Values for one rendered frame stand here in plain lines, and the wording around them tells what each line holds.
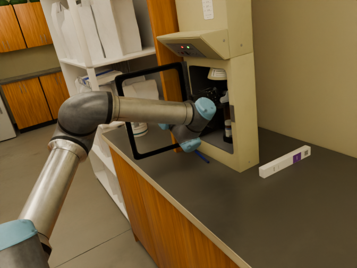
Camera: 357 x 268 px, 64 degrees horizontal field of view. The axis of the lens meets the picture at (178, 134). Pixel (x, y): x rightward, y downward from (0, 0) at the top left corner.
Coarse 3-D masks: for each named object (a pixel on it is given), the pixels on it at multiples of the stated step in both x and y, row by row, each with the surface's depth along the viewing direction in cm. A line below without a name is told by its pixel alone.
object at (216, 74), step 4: (212, 68) 116; (216, 68) 114; (212, 72) 115; (216, 72) 114; (220, 72) 113; (224, 72) 112; (208, 76) 119; (212, 76) 115; (216, 76) 114; (220, 76) 113; (224, 76) 112
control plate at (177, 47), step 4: (168, 44) 116; (172, 44) 113; (176, 44) 110; (180, 44) 108; (184, 44) 106; (188, 44) 103; (172, 48) 118; (176, 48) 115; (180, 48) 113; (184, 48) 110; (188, 48) 108; (192, 48) 105; (196, 48) 103; (176, 52) 120; (180, 52) 117; (184, 52) 114; (188, 52) 112; (192, 52) 109; (196, 52) 107; (200, 52) 105; (196, 56) 112; (200, 56) 109; (204, 56) 107
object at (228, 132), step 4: (224, 108) 123; (228, 108) 121; (224, 112) 123; (228, 112) 122; (224, 116) 124; (228, 116) 123; (224, 120) 125; (228, 120) 124; (224, 124) 126; (228, 124) 124; (224, 128) 127; (228, 128) 125; (224, 132) 128; (228, 132) 126; (228, 136) 127
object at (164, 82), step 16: (128, 80) 119; (144, 80) 122; (160, 80) 125; (176, 80) 127; (128, 96) 122; (144, 96) 124; (160, 96) 127; (176, 96) 130; (144, 128) 129; (160, 128) 132; (144, 144) 131; (160, 144) 134
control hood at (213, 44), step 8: (176, 32) 120; (184, 32) 112; (192, 32) 105; (200, 32) 99; (208, 32) 93; (216, 32) 94; (224, 32) 96; (160, 40) 117; (168, 40) 112; (176, 40) 107; (184, 40) 102; (192, 40) 98; (200, 40) 94; (208, 40) 94; (216, 40) 95; (224, 40) 97; (168, 48) 121; (200, 48) 101; (208, 48) 97; (216, 48) 96; (224, 48) 98; (184, 56) 120; (192, 56) 115; (208, 56) 105; (216, 56) 100; (224, 56) 99
